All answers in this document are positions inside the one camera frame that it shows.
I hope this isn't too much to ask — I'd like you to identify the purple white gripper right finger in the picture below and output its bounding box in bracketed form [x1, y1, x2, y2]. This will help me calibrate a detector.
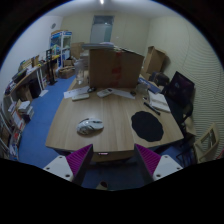
[134, 144, 182, 184]

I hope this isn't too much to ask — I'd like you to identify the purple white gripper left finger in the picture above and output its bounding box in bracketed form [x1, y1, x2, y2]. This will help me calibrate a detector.
[44, 144, 93, 185]

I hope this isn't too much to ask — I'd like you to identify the black round mouse pad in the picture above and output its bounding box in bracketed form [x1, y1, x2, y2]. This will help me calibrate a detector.
[131, 111, 164, 142]

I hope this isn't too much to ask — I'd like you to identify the beige wooden chair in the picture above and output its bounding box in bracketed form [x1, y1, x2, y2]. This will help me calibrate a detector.
[193, 123, 220, 163]

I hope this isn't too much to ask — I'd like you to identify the black pen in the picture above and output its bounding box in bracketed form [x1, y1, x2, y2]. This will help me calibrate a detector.
[143, 102, 160, 116]

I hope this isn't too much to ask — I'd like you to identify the open white notebook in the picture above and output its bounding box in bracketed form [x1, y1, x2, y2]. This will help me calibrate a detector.
[148, 91, 170, 112]

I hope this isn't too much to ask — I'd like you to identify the white flat keypad device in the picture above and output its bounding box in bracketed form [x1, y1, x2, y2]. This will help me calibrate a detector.
[72, 94, 89, 101]

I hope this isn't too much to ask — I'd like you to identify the white paper sheet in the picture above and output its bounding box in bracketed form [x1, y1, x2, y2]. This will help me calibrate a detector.
[64, 86, 89, 99]

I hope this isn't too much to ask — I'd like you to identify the blue flat book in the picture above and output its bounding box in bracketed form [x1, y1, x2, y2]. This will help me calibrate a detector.
[138, 77, 161, 94]

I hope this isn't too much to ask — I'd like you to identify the black office chair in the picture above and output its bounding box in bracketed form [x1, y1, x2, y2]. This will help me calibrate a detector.
[164, 71, 195, 134]

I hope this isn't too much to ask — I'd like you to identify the white remote control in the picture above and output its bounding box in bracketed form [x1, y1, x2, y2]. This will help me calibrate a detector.
[97, 88, 113, 98]

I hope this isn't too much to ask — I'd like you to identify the long side shelf desk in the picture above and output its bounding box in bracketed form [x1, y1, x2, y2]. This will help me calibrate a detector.
[4, 55, 59, 97]

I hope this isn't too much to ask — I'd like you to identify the cardboard box on floor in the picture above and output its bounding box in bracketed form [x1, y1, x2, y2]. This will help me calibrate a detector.
[59, 66, 75, 79]

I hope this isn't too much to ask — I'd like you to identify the open cardboard box on right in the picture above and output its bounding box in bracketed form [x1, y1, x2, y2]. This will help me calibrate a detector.
[143, 46, 166, 74]

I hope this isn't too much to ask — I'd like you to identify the large brown cardboard box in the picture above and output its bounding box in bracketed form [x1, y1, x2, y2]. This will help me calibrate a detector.
[88, 49, 144, 88]

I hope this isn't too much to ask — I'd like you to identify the blue white display cabinet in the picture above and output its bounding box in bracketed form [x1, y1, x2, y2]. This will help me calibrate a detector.
[50, 31, 72, 67]

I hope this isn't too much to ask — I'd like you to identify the window with blind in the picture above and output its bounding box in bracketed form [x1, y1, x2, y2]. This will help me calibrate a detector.
[90, 15, 114, 43]

